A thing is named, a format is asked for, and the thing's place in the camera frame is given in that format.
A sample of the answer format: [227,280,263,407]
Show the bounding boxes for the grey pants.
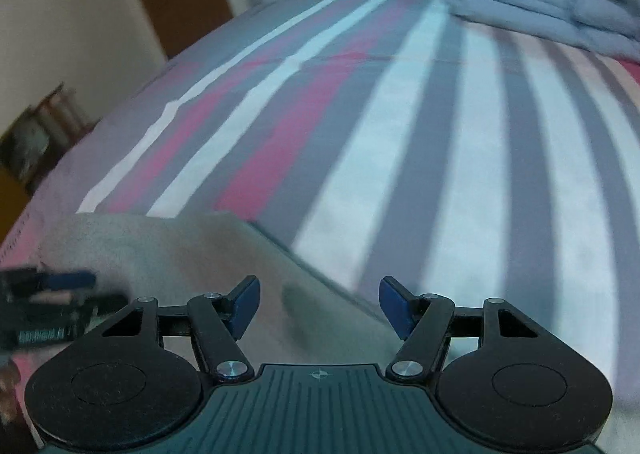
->
[32,213,400,366]

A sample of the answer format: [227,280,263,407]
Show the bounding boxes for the striped pink grey bedsheet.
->
[1,0,639,453]

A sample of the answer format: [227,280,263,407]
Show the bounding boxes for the cluttered wooden shelf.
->
[1,82,96,195]

